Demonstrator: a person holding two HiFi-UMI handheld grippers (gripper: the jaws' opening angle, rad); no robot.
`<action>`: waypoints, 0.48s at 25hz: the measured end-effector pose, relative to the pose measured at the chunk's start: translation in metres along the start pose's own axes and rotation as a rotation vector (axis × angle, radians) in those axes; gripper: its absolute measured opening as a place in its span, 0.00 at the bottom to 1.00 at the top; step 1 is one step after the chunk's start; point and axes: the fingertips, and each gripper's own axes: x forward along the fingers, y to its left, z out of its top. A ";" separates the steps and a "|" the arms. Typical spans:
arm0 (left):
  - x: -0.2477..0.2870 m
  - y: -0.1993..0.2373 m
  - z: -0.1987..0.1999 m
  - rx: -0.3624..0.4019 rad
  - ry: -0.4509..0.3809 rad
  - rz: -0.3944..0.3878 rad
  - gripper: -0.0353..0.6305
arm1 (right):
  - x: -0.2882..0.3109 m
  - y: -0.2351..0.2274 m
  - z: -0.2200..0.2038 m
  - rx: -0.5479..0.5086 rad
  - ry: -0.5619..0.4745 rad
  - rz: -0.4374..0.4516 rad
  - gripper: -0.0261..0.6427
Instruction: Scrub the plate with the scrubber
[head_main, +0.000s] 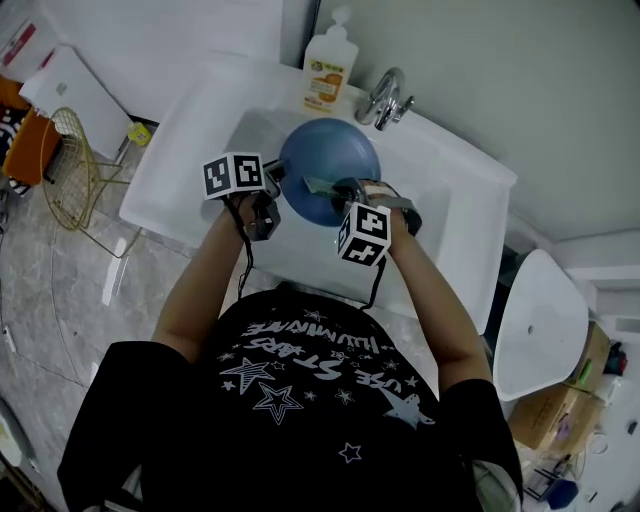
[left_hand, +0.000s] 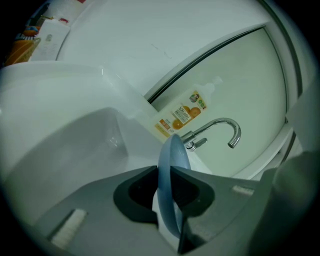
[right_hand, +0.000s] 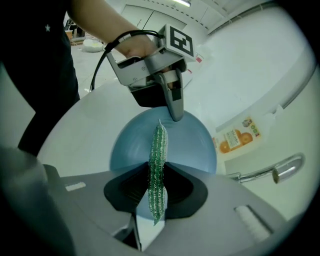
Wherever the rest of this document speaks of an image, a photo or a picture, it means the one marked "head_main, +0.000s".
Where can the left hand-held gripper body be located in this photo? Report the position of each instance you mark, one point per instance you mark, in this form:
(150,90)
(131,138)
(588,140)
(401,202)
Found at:
(232,175)

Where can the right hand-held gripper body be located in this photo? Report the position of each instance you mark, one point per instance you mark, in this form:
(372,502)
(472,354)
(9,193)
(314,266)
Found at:
(365,235)

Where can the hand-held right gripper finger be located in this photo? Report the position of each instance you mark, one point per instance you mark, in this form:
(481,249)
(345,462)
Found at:
(347,191)

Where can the grey-green scrubbing sponge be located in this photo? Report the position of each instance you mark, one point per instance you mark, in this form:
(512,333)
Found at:
(320,186)

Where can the blue large plate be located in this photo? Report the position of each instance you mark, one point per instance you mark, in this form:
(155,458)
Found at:
(325,150)

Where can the person's right forearm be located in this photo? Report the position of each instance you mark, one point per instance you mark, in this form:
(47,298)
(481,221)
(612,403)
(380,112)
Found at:
(440,320)

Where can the person's left forearm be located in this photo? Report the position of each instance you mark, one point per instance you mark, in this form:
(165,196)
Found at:
(200,290)

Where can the person's right hand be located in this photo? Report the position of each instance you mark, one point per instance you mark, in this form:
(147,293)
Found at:
(381,192)

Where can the white sink cabinet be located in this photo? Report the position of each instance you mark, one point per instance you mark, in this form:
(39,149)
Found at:
(190,160)

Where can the chrome faucet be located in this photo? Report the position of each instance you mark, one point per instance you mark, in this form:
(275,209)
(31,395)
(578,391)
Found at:
(385,97)

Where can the small yellow container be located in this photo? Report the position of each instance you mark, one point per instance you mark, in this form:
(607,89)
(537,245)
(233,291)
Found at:
(138,134)

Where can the white detergent bottle orange label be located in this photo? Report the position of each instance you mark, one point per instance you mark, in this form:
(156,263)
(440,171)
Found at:
(329,65)

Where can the white oval basin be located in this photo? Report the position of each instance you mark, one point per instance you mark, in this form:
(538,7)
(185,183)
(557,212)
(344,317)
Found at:
(540,325)

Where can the orange storage box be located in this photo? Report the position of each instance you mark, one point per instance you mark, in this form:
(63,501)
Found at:
(30,140)

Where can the person's black star-print shirt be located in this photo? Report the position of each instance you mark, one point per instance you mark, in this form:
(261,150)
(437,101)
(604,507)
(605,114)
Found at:
(280,440)

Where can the black white patterned bag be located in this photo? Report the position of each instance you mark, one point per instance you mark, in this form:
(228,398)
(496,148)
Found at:
(7,131)

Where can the white box red label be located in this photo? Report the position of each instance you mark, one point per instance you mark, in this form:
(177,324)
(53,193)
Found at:
(25,45)

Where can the white shelf unit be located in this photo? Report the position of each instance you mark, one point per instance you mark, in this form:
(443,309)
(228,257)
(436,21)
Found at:
(610,280)

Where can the green plastic item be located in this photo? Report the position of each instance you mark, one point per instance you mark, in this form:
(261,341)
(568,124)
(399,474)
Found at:
(586,372)

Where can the large cardboard box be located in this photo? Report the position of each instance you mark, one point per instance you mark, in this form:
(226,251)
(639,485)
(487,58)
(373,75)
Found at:
(555,415)

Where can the black red device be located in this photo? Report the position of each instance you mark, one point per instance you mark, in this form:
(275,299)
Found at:
(616,359)

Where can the blue plastic container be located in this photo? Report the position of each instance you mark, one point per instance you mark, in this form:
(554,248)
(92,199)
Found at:
(562,495)

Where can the grey round cushion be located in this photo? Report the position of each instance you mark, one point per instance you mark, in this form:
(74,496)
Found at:
(12,435)

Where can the small black metal frame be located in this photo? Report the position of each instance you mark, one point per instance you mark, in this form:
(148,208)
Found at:
(540,484)

